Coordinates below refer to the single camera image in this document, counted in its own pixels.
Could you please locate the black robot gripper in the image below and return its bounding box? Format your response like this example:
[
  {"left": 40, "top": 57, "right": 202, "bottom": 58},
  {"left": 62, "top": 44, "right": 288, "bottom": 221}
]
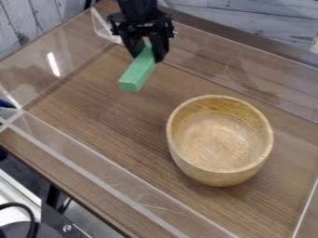
[{"left": 107, "top": 0, "right": 174, "bottom": 62}]

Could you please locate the green rectangular block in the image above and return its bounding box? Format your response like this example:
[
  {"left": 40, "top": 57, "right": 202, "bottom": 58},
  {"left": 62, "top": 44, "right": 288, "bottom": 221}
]
[{"left": 119, "top": 44, "right": 157, "bottom": 91}]

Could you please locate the brown wooden bowl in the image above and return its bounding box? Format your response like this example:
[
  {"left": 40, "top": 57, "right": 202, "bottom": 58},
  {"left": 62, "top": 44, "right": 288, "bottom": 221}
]
[{"left": 167, "top": 95, "right": 274, "bottom": 187}]

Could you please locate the blue object at edge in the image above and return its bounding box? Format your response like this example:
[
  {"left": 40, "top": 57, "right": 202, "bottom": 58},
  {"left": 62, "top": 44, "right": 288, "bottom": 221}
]
[{"left": 0, "top": 99, "right": 15, "bottom": 109}]

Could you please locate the black table leg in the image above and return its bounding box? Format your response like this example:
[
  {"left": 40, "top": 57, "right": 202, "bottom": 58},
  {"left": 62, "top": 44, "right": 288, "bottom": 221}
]
[{"left": 46, "top": 185, "right": 62, "bottom": 209}]

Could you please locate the clear acrylic tray enclosure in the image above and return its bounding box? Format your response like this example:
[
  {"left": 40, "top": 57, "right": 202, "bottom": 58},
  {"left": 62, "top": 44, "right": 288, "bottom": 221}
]
[{"left": 0, "top": 0, "right": 318, "bottom": 238}]

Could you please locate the grey metal base plate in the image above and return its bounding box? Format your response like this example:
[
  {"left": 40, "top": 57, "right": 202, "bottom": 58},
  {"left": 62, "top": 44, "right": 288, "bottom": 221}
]
[{"left": 42, "top": 203, "right": 93, "bottom": 238}]

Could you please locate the black cable loop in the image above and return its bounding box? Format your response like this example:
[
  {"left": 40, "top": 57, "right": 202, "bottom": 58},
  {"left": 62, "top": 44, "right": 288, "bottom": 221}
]
[{"left": 0, "top": 202, "right": 38, "bottom": 238}]

